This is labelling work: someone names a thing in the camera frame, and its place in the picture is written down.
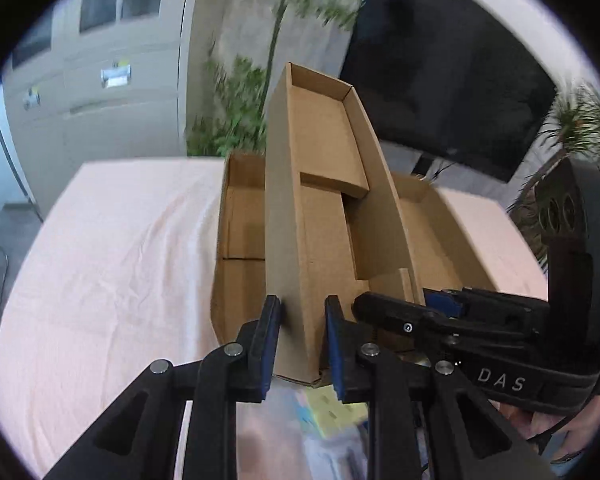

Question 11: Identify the large open cardboard box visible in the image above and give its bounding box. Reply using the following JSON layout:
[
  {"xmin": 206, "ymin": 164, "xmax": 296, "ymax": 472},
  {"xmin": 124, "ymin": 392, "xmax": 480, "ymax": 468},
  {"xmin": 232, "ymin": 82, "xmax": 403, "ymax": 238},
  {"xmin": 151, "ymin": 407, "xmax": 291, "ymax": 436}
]
[{"xmin": 211, "ymin": 153, "xmax": 502, "ymax": 344}]

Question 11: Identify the grey cabinet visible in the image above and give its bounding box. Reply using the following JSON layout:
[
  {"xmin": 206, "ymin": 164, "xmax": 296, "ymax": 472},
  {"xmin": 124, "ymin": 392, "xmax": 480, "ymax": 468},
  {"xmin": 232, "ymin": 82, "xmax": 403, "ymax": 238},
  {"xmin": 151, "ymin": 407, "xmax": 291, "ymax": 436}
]
[{"xmin": 3, "ymin": 0, "xmax": 195, "ymax": 216}]

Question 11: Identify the green bamboo plant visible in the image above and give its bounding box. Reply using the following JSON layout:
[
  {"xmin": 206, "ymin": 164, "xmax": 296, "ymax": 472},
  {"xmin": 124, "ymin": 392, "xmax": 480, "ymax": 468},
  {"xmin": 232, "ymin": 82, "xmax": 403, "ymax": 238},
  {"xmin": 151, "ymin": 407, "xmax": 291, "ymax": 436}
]
[{"xmin": 186, "ymin": 0, "xmax": 360, "ymax": 157}]

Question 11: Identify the spiky green potted plant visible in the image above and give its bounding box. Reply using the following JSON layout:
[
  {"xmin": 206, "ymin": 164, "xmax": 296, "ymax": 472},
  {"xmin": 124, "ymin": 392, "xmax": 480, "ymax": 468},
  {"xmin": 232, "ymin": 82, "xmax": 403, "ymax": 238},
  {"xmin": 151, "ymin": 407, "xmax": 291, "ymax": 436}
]
[{"xmin": 508, "ymin": 82, "xmax": 600, "ymax": 270}]

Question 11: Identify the black television screen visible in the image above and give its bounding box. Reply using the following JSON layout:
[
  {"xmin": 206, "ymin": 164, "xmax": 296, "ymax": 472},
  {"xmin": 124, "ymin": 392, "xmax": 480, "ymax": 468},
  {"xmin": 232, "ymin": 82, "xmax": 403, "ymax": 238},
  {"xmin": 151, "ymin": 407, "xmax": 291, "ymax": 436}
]
[{"xmin": 340, "ymin": 0, "xmax": 556, "ymax": 182}]

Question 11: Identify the black camera box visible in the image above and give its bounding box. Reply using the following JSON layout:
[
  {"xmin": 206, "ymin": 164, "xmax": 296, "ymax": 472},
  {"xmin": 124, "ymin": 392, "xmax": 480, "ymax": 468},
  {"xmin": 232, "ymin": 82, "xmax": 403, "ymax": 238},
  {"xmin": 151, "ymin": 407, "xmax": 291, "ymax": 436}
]
[{"xmin": 534, "ymin": 157, "xmax": 600, "ymax": 304}]

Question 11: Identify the person's right hand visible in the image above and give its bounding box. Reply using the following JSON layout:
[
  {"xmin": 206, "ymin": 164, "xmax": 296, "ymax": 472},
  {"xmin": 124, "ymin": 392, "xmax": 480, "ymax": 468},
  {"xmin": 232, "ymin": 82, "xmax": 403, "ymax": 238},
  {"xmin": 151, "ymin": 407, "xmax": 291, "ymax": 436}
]
[{"xmin": 492, "ymin": 396, "xmax": 600, "ymax": 460}]

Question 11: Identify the cardboard divider insert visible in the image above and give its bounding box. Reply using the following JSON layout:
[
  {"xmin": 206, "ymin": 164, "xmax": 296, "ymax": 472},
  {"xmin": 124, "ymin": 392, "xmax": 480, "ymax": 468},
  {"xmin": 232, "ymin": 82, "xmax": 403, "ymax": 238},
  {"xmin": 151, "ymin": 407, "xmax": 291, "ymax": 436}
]
[{"xmin": 264, "ymin": 63, "xmax": 424, "ymax": 386}]

